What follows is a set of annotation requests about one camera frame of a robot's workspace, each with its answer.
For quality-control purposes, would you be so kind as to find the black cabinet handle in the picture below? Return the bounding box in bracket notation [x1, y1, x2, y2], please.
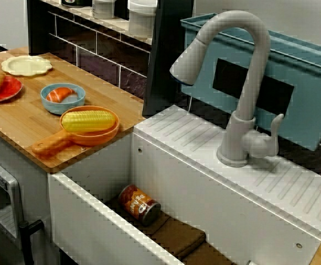
[19, 219, 44, 265]

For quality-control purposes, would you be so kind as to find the yellow toy corn cob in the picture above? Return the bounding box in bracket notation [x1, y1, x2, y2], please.
[62, 109, 116, 133]

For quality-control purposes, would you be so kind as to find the black upright panel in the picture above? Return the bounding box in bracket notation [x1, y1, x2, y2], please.
[26, 0, 58, 56]

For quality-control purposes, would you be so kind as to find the teal plastic bin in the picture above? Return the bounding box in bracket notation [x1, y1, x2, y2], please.
[180, 13, 321, 152]

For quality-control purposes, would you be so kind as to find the grey dishwasher panel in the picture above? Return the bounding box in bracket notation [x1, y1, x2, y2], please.
[0, 153, 26, 265]

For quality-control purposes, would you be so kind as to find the plain white canister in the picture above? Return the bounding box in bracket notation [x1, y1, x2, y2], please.
[127, 0, 158, 38]

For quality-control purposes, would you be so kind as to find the black rectangular label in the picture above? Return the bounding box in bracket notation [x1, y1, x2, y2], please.
[212, 57, 295, 116]

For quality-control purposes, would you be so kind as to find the black angled post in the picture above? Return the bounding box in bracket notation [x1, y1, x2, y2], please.
[142, 0, 196, 116]

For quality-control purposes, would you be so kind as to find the long wooden countertop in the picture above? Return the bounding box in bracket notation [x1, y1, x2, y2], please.
[0, 46, 147, 174]

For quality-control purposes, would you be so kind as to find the grey toy faucet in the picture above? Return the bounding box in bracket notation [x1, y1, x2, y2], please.
[169, 10, 285, 168]

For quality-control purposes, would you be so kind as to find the brown cloth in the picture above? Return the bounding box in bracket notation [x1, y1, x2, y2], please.
[106, 203, 249, 265]

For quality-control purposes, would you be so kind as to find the white sink basin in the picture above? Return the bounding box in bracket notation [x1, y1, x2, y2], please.
[47, 104, 321, 265]

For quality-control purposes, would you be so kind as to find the salmon sushi toy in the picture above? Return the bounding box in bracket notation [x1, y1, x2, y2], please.
[46, 87, 78, 104]

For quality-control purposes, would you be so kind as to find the orange toy frying pan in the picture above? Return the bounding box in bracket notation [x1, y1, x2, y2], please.
[31, 105, 120, 158]

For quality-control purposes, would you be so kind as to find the white kitchen cabinet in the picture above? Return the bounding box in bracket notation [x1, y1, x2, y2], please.
[0, 121, 54, 265]

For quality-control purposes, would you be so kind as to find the orange beans can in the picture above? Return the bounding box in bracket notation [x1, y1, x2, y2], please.
[117, 184, 162, 226]

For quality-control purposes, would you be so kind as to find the light blue bowl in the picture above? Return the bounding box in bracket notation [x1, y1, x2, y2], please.
[40, 83, 87, 115]

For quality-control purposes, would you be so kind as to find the cream scalloped plate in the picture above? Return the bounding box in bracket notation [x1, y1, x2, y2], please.
[1, 55, 54, 77]

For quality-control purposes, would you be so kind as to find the red plate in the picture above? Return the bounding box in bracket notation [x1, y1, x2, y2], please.
[0, 75, 23, 103]

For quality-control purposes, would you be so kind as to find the labelled white canister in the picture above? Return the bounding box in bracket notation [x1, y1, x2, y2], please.
[91, 0, 119, 20]

